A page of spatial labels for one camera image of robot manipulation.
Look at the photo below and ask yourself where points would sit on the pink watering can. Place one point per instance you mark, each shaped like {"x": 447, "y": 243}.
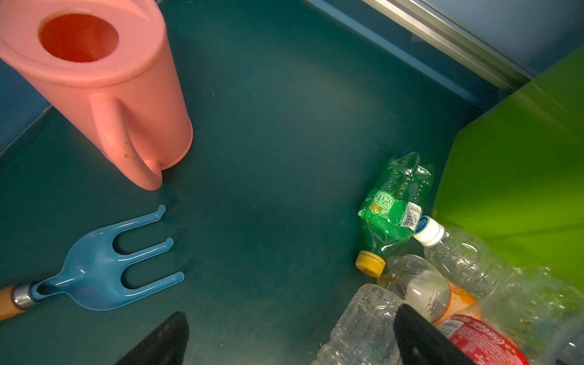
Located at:
{"x": 108, "y": 68}

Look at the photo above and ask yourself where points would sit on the aluminium back rail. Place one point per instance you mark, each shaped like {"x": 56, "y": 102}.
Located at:
{"x": 433, "y": 27}

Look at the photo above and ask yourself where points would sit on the orange label bottle orange cap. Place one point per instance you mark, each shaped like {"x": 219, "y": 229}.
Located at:
{"x": 424, "y": 288}

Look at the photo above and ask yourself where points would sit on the Coca-Cola bottle red label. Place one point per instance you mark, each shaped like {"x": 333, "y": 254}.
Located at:
{"x": 484, "y": 342}

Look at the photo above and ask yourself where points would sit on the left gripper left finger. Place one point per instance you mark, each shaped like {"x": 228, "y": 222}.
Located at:
{"x": 165, "y": 345}

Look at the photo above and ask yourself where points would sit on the Pocari Sweat bottle blue label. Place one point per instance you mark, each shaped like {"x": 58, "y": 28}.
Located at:
{"x": 364, "y": 334}

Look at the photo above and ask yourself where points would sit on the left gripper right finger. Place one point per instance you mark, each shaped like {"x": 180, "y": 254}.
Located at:
{"x": 420, "y": 343}

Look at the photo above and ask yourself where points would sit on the blue garden fork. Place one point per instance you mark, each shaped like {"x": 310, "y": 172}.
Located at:
{"x": 92, "y": 273}

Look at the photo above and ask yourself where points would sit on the green bin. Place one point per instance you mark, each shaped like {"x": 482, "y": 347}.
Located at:
{"x": 514, "y": 176}

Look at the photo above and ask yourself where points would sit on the clear bottle white cap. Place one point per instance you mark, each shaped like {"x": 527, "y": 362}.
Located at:
{"x": 483, "y": 269}

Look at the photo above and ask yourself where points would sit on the crushed green bottle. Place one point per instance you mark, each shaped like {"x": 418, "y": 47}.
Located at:
{"x": 391, "y": 211}

